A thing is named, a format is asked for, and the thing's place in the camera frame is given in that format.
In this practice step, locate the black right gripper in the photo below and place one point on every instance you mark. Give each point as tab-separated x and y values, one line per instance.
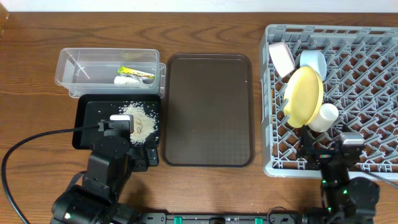
321	156

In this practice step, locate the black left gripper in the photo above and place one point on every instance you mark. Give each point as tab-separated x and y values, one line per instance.
148	156

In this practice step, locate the pile of rice waste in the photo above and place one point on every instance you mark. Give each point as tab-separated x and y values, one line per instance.
145	123

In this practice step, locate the white green cup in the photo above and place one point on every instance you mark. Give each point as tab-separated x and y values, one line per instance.
326	116

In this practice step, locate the yellow plate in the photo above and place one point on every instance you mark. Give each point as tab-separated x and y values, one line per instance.
304	95

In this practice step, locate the white tissue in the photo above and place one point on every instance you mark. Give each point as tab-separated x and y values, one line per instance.
121	80

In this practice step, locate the green yellow snack wrapper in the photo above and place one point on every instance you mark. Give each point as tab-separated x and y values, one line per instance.
130	72

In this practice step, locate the light blue bowl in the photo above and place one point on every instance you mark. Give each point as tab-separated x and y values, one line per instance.
315	60

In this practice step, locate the pink bowl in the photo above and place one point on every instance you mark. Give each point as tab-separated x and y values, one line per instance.
282	58

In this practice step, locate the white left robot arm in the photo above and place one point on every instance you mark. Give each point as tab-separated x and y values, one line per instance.
93	195

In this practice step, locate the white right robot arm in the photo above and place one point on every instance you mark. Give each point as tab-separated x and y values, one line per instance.
344	200

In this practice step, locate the black waste tray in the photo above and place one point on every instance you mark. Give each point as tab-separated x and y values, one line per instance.
95	110

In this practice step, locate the grey plastic dishwasher rack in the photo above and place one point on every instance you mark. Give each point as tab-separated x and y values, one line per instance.
361	81

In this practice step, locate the dark brown serving tray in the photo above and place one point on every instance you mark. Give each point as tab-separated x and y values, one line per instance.
208	118

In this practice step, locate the clear plastic bin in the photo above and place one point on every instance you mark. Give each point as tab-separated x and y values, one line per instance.
92	71

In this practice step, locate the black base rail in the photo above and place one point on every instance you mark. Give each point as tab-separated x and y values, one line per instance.
276	215

